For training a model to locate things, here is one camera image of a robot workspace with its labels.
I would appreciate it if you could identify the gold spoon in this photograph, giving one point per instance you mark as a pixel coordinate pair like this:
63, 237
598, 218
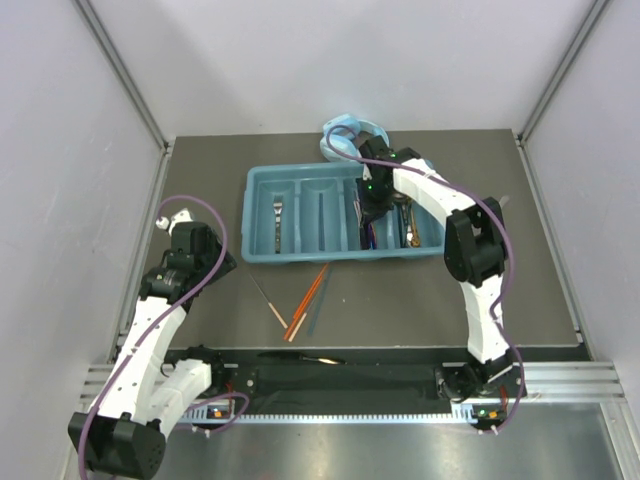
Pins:
412, 234

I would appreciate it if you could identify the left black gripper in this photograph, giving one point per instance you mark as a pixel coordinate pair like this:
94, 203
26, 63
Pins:
226, 264

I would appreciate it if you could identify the orange chopstick long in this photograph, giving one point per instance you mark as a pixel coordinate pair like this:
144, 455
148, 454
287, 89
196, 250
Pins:
310, 293

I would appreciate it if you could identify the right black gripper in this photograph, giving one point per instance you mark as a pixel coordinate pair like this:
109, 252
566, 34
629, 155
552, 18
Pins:
371, 212

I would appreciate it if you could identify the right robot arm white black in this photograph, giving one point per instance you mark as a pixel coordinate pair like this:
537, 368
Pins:
475, 253

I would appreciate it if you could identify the dark blue utensil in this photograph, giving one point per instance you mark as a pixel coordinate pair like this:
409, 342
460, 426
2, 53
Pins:
370, 236

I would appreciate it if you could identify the orange chopstick lower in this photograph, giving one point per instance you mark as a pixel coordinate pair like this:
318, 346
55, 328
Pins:
297, 321

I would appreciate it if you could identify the pink knife in tray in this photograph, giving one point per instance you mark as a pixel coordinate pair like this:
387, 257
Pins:
358, 212

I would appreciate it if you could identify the light blue headphones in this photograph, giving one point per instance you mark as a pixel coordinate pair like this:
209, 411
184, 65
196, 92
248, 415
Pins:
340, 134

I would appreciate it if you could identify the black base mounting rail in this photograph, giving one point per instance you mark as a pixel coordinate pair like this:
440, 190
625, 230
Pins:
375, 380

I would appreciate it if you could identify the patterned fork in tray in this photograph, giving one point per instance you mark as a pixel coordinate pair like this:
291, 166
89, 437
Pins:
278, 207

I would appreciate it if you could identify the silver grey knife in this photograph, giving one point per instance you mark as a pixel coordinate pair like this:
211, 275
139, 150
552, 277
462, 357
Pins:
293, 356

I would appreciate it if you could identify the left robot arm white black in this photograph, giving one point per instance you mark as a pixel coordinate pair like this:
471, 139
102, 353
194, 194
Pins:
127, 426

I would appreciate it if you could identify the blue plastic cutlery tray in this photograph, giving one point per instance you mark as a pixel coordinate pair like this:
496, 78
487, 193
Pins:
300, 186

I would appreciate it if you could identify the dark chopstick in tray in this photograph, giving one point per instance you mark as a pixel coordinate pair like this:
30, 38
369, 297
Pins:
321, 234

